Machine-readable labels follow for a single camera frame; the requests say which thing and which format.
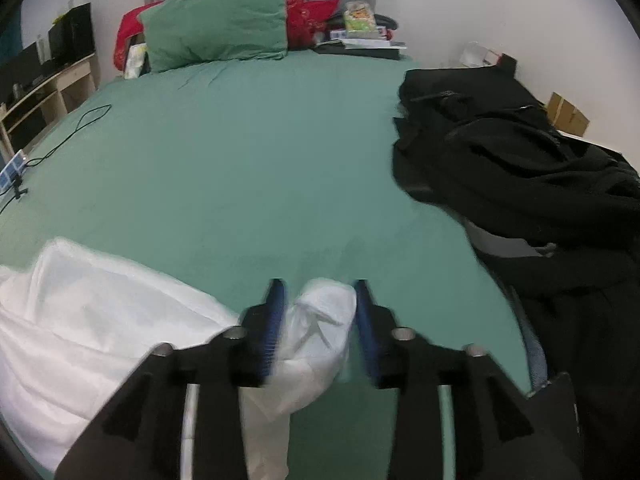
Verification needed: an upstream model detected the green pillow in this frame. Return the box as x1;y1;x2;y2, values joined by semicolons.
137;0;291;73

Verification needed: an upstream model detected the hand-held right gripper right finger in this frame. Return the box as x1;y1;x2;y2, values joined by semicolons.
352;279;583;480

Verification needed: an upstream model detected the white power strip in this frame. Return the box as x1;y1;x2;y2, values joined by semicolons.
0;150;26;193

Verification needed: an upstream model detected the black monitor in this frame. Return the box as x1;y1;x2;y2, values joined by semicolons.
0;42;43;106

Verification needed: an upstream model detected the white tissue pack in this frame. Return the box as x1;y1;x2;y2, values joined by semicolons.
124;42;150;80

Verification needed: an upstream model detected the wooden computer desk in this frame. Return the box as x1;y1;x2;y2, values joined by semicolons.
0;52;98;161

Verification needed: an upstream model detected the black cable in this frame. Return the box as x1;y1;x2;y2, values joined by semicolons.
25;105;112;167
0;187;28;216

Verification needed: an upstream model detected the black panel with white edge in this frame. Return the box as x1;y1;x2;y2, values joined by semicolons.
555;130;640;171

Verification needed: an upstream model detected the yellow green snack bag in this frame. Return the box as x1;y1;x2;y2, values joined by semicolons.
342;1;377;33

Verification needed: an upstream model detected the large red pillow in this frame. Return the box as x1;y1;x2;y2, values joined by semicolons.
114;0;307;68

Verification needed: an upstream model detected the teal curtain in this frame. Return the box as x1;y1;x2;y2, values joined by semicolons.
0;7;25;58

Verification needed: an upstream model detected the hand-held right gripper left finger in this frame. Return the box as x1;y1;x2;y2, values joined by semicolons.
52;278;290;480

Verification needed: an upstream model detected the cardboard box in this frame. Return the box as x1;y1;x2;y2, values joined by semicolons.
545;92;591;137

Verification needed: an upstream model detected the black computer case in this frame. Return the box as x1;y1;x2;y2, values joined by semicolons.
47;2;96;68

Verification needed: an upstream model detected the white box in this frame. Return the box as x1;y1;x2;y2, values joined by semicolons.
460;42;503;68

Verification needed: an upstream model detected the light blue cloth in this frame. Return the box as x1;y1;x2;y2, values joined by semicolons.
510;285;551;391

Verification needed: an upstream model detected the white hooded jacket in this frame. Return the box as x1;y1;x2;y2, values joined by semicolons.
0;237;358;480

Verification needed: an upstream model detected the small red pillow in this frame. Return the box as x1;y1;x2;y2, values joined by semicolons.
287;0;341;51

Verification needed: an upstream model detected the pile of black clothes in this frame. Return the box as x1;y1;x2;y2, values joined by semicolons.
392;55;640;480

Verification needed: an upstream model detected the grey garment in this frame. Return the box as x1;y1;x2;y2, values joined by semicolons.
465;222;558;261

